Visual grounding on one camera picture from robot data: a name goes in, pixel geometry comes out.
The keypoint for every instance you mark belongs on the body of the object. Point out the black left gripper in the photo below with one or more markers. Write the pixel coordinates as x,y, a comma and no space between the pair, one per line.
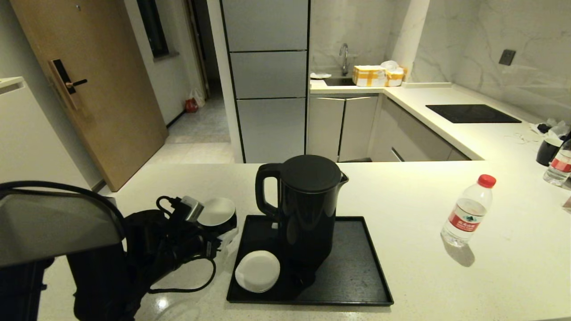
192,243

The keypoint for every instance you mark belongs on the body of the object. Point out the black cup white inside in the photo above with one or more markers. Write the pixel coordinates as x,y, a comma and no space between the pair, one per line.
218,211

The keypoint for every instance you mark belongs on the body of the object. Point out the black electric kettle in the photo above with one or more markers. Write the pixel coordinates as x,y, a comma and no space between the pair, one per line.
308,209

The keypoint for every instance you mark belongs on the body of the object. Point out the clear plastic water bottle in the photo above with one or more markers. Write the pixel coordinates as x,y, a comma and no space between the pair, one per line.
558,170
466,218

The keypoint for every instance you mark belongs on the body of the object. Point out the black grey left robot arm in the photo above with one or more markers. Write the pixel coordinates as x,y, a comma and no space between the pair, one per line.
53,227

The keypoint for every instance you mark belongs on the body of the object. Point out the white round saucer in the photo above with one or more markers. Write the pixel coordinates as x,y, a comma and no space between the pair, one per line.
258,271

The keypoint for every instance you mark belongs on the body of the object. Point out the black rectangular serving tray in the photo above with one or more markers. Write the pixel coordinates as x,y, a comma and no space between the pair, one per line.
357,276

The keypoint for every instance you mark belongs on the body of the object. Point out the red bag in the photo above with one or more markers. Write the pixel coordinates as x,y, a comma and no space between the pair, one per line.
192,106

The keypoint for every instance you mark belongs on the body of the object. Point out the white shopping bag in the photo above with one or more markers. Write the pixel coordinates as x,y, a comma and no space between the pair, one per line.
199,96

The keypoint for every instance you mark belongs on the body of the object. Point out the grey sink base cabinet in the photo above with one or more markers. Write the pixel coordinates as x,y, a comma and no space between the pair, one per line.
341,128

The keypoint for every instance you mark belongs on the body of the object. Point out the tall grey panel cabinet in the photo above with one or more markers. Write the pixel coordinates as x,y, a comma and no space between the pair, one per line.
267,76

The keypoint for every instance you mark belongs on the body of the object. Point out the white dish cloth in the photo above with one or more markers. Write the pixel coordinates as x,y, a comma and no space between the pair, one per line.
320,76

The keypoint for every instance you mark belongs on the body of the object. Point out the brown wooden door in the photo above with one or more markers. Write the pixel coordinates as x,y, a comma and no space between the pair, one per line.
111,89

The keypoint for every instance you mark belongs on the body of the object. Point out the dark kitchen sink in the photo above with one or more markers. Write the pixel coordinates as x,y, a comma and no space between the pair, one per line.
339,82

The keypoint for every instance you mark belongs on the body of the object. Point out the grey counter drawer cabinet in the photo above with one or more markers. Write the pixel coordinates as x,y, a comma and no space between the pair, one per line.
415,139

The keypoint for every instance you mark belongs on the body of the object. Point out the chrome kitchen faucet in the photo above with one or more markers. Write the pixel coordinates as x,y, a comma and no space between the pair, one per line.
345,61

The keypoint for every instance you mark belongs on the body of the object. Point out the large yellow-taped cardboard box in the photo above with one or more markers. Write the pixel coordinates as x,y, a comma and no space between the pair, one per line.
368,76

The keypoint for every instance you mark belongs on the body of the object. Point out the dark window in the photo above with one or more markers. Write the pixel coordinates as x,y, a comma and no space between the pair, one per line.
154,31

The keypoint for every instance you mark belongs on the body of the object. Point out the small yellow-taped cardboard box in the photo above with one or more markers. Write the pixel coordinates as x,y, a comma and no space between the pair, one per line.
395,78

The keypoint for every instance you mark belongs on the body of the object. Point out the crumpled white plastic bag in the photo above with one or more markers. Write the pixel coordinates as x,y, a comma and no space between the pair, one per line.
390,65

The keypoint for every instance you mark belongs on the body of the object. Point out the black induction cooktop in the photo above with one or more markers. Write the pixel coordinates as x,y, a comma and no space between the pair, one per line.
472,113

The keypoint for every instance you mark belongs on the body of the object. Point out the black mug white rim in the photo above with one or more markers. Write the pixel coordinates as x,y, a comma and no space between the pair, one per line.
547,152

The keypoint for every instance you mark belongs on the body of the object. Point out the brown object corner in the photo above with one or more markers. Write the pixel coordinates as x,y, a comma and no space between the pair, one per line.
567,204

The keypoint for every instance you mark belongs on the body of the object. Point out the crumpled clear wrappers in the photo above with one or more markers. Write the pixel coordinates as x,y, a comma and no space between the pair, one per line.
557,129

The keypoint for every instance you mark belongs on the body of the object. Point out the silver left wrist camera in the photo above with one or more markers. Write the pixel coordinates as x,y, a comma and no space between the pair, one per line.
192,208

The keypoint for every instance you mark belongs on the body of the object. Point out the grey wall socket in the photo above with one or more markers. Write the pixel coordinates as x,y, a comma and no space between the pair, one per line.
507,57

